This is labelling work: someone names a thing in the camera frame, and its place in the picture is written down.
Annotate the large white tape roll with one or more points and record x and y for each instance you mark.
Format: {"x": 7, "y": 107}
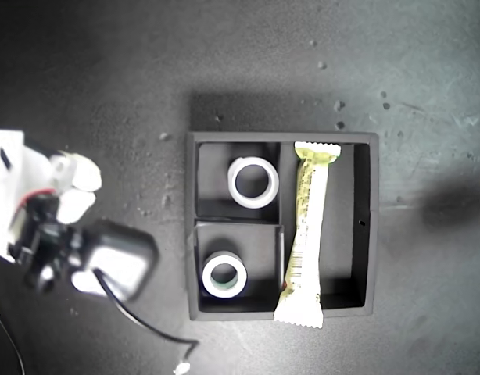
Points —
{"x": 234, "y": 191}

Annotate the small white tape roll green core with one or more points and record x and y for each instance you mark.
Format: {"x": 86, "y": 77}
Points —
{"x": 206, "y": 281}

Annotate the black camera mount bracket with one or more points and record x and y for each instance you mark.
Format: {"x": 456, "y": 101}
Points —
{"x": 40, "y": 234}

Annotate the black compartment tray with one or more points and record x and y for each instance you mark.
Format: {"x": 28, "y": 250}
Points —
{"x": 341, "y": 187}

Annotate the cream snack bar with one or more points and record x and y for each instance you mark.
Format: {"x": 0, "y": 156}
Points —
{"x": 306, "y": 234}

